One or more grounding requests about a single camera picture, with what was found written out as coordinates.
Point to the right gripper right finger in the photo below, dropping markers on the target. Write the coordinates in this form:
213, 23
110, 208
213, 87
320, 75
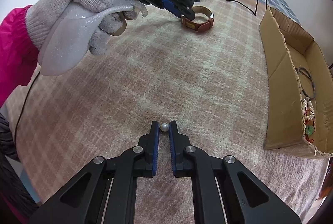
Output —
186, 160

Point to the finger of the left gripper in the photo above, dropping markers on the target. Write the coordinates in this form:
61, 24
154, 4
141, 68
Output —
171, 7
186, 12

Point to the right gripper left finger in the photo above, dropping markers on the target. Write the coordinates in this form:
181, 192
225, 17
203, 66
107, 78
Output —
142, 159

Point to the brown leather strap wristwatch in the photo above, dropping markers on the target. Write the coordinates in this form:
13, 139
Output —
203, 19

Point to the single white pearl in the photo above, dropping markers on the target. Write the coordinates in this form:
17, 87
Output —
164, 127

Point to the yellow bead bracelet red tassel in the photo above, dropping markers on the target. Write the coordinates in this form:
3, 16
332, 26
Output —
310, 124

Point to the pink jacket sleeve forearm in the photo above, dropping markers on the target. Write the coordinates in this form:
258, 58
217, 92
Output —
18, 54

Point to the white knit gloved left hand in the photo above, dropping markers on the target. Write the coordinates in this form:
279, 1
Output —
65, 30

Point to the pink plaid blanket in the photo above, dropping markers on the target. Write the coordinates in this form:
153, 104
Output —
214, 85

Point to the open brown cardboard box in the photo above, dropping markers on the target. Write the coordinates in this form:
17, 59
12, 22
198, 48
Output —
288, 46

